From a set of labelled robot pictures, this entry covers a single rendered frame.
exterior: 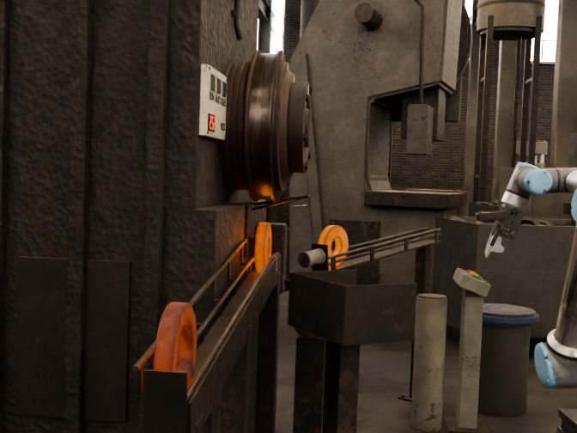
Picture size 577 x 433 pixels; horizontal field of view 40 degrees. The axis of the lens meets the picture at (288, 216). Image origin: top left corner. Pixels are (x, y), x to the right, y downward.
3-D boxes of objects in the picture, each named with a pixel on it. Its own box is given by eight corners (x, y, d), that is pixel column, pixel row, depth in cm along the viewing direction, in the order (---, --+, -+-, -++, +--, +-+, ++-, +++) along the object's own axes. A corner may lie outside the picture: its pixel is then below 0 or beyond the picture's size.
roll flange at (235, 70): (210, 203, 225) (215, 36, 223) (238, 198, 272) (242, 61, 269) (245, 204, 224) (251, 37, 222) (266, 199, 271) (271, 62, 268)
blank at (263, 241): (254, 227, 239) (265, 227, 239) (262, 218, 254) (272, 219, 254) (253, 277, 242) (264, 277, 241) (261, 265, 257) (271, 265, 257)
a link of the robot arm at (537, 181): (559, 168, 280) (546, 167, 292) (527, 169, 279) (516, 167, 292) (559, 194, 281) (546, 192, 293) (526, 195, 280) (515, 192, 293)
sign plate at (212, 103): (198, 135, 201) (200, 64, 200) (218, 140, 227) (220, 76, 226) (207, 135, 201) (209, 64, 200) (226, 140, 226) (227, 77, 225)
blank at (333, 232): (325, 274, 296) (332, 275, 294) (312, 241, 289) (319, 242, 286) (345, 249, 306) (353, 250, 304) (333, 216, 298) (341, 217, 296)
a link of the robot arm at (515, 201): (507, 191, 294) (502, 191, 304) (502, 204, 294) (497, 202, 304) (530, 200, 293) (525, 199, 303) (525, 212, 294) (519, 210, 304)
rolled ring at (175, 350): (197, 291, 148) (179, 290, 148) (172, 320, 130) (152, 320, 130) (197, 385, 151) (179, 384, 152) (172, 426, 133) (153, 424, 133)
